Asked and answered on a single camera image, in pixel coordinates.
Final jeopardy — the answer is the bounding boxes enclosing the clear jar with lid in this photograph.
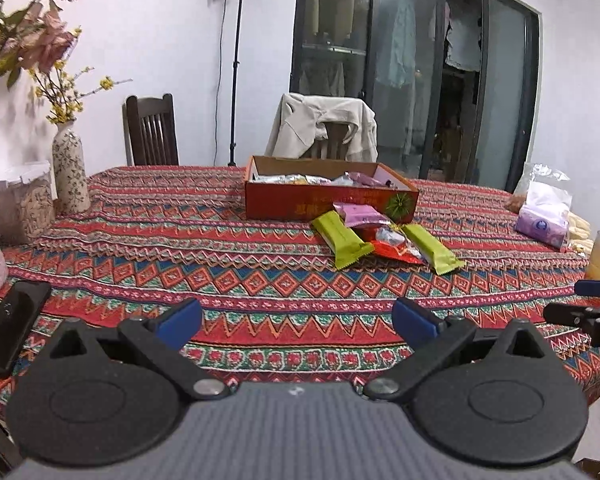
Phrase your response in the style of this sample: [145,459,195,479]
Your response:
[0,160,55,245]

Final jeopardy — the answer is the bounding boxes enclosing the dark wooden chair left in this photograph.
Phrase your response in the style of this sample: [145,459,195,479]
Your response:
[124,93,178,166]

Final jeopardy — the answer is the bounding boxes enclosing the green snack bar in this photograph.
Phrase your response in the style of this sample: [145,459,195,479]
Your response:
[311,210,374,270]
[401,223,465,275]

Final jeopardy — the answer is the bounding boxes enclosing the yellow flower branches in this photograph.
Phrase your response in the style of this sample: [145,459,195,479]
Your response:
[28,27,133,126]

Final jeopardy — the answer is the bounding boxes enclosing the purple tissue pack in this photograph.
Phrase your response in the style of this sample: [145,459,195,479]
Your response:
[515,181,572,249]

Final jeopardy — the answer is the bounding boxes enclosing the pink snack packet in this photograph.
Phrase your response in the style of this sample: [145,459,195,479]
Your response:
[334,203,391,229]

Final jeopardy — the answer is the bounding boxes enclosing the pink dried flowers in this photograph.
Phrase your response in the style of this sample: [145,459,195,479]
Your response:
[0,0,81,87]

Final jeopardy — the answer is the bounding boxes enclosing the colourful patterned tablecloth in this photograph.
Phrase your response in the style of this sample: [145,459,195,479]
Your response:
[0,167,586,416]

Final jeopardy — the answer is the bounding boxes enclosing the orange cardboard snack box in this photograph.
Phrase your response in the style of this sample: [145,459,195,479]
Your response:
[245,156,419,223]

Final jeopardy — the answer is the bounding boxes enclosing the patterned ceramic vase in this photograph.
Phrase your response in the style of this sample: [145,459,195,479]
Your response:
[52,122,91,214]

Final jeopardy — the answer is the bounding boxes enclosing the beige jacket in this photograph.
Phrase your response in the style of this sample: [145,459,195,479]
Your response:
[264,93,378,162]

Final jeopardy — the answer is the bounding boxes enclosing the clear plastic bag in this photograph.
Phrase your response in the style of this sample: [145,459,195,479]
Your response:
[513,162,572,196]

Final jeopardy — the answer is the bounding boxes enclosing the black framed glass door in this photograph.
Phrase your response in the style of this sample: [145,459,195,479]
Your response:
[290,0,540,191]

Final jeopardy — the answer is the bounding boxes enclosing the black phone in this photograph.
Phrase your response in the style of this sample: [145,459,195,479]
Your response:
[0,281,52,376]

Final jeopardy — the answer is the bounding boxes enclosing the chair with beige jacket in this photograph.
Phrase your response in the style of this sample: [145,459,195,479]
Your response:
[306,122,349,160]

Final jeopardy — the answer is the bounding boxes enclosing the red snack packet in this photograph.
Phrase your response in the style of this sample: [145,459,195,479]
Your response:
[355,226,425,264]

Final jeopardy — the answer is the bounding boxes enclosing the light stand with lamp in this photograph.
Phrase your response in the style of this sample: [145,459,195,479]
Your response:
[213,0,244,167]

